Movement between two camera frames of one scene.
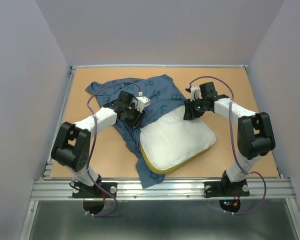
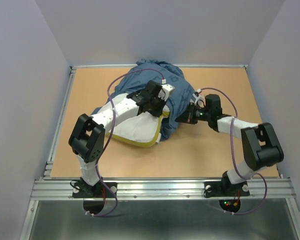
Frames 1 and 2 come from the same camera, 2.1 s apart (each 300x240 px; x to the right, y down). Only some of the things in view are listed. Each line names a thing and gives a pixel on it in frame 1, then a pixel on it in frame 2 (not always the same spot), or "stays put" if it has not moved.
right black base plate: x=221 y=189 stays put
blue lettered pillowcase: x=162 y=94 → x=178 y=101
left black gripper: x=131 y=123 → x=158 y=112
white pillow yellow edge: x=173 y=141 → x=144 y=130
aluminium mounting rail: x=172 y=189 stays put
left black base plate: x=81 y=191 stays put
